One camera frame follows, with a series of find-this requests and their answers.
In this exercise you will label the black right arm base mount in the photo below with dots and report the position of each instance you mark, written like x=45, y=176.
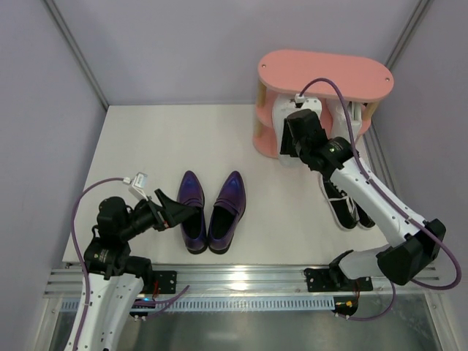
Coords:
x=327, y=280

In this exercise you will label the aluminium rail frame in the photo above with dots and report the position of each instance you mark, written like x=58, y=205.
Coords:
x=236, y=281

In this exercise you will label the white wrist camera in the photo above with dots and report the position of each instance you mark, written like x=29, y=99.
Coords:
x=303, y=102
x=136, y=185

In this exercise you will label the purple loafer shoe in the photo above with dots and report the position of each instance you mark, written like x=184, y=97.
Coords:
x=193, y=229
x=228, y=210

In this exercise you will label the purple loafer left shoe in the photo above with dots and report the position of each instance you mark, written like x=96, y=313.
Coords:
x=193, y=229

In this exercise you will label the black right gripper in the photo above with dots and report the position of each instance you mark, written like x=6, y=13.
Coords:
x=289, y=137

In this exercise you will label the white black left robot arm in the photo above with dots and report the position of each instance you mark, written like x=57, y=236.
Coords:
x=112, y=277

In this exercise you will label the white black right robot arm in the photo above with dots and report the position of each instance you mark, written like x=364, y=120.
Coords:
x=412, y=242

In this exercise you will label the purple loafer right shoe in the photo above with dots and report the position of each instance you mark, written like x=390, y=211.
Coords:
x=228, y=210

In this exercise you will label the pink shoe shelf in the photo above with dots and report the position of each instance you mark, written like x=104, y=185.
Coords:
x=284, y=73

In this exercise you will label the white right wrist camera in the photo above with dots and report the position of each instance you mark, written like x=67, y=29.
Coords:
x=303, y=102

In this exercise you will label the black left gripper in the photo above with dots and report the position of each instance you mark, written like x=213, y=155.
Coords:
x=162, y=214

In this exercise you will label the white slotted cable duct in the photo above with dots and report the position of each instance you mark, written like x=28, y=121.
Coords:
x=253, y=304

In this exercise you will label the black canvas sneaker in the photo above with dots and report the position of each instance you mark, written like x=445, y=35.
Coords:
x=342, y=206
x=364, y=220

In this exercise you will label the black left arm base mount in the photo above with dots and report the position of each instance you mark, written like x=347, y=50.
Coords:
x=165, y=281

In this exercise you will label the white sneaker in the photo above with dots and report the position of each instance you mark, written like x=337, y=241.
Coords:
x=339, y=124
x=282, y=107

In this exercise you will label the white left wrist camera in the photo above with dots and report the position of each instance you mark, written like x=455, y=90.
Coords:
x=136, y=185

